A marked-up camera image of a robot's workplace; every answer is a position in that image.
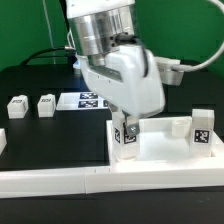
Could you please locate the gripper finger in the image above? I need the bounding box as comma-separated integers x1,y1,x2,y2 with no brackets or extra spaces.
124,113,140,136

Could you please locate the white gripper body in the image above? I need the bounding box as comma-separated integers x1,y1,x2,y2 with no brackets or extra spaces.
79,45,165,118

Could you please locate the white square table top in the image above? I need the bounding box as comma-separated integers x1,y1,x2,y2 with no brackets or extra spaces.
106,116,224,164

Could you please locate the white U-shaped obstacle fence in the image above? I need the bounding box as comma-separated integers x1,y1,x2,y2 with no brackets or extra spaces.
0,118,224,200

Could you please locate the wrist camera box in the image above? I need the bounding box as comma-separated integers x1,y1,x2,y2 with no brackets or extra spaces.
155,57,183,86

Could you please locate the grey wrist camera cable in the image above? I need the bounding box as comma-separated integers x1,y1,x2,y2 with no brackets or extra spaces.
171,0,224,73

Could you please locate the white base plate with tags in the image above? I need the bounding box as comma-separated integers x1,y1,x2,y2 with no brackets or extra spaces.
56,92,108,111

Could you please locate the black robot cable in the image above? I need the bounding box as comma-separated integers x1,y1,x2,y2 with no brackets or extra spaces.
19,0,80,66

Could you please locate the thin grey cable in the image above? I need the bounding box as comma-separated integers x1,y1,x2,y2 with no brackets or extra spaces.
41,0,56,65

